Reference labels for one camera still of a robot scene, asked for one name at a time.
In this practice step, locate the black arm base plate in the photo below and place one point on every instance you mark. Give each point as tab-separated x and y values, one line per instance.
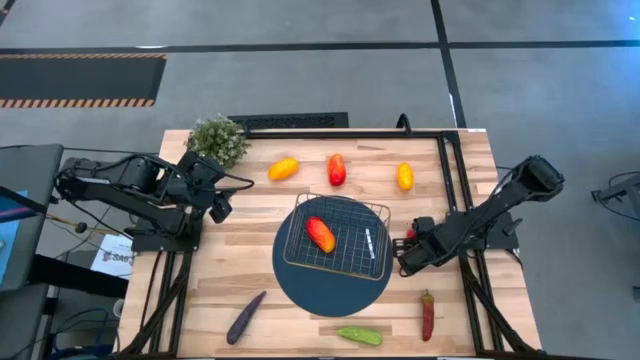
492	241
160	244

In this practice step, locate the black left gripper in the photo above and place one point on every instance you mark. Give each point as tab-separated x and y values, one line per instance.
200	177

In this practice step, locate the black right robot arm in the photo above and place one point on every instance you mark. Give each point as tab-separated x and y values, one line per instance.
500	200

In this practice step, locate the green pepper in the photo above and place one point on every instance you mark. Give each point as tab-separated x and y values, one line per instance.
361	336

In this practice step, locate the black arched bracket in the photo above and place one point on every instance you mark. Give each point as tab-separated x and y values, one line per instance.
404	115

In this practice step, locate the bright red chili pepper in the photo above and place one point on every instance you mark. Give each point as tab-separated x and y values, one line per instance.
411	233

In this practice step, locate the orange-yellow mango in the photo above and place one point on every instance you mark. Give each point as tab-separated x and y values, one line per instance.
283	169

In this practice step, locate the grey stand foot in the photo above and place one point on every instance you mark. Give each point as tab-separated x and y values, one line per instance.
620	191

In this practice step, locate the dark purple eggplant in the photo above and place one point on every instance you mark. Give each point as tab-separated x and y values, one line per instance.
245	319

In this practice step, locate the potted green plant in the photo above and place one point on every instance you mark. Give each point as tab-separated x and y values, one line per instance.
217	142

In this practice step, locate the black metal table frame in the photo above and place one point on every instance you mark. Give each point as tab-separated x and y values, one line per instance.
350	134

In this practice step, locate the black hazard-striped floor mat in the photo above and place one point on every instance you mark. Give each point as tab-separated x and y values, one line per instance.
80	80

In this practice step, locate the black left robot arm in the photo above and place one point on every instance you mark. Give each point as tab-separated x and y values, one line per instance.
125	197

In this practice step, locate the red and yellow mango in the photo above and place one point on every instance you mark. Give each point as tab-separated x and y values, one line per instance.
321	235

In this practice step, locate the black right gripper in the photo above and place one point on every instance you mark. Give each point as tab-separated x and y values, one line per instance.
432	242

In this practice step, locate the white printed paper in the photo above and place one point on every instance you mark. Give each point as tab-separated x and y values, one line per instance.
112	256

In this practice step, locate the white basket tag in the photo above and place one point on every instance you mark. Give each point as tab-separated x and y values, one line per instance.
370	244

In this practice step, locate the round blue woven placemat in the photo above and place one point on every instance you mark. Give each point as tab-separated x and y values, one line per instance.
325	300

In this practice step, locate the dark red pepper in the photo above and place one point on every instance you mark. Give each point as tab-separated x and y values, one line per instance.
428	317

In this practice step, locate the black beam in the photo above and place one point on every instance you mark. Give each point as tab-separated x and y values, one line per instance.
75	277

